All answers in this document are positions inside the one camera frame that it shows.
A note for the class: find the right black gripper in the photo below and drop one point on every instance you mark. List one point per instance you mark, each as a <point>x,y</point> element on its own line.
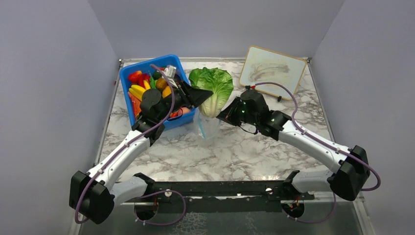
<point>228,115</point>

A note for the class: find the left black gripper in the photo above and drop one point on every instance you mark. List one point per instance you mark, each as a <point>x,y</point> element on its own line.
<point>192,96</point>

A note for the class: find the clear zip top bag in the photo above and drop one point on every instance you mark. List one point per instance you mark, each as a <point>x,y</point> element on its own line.
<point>205,127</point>

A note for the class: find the green toy lettuce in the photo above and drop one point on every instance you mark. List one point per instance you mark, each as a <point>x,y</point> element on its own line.
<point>218,81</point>

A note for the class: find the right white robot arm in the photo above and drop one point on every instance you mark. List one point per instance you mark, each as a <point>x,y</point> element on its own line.
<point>347,169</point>

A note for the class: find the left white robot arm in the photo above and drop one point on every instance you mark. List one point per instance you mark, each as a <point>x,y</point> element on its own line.
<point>94,194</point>

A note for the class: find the toy peach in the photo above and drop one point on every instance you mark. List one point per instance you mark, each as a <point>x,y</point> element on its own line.
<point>183,110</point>

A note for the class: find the orange toy lemon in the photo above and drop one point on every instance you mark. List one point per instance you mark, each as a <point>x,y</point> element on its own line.
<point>166,92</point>

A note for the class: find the brown toy kiwi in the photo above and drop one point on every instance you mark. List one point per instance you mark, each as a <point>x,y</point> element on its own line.
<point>161,84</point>

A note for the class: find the blue plastic bin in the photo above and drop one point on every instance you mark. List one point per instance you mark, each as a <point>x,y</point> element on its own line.
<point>145,67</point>

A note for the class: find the yellow toy banana bunch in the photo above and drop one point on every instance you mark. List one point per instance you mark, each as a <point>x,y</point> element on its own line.
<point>138,91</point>

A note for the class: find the orange toy carrot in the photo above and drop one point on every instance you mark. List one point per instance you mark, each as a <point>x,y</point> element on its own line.
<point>135,104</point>

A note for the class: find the red toy bell pepper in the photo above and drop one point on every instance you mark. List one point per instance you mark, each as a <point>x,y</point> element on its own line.
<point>138,78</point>

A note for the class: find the small whiteboard with wooden frame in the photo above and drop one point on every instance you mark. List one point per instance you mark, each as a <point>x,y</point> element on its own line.
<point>264,65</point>

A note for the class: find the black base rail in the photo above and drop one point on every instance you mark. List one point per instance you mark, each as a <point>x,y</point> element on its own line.
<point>218,196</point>

